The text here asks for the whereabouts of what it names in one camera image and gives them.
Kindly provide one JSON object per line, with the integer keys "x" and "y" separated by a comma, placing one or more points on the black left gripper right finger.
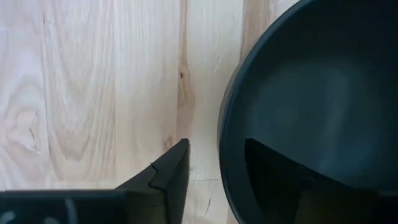
{"x": 280, "y": 193}

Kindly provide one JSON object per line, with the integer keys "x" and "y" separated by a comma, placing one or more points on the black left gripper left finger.
{"x": 169, "y": 186}

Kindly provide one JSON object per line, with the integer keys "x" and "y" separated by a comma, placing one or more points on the dark ribbed bowl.
{"x": 311, "y": 93}

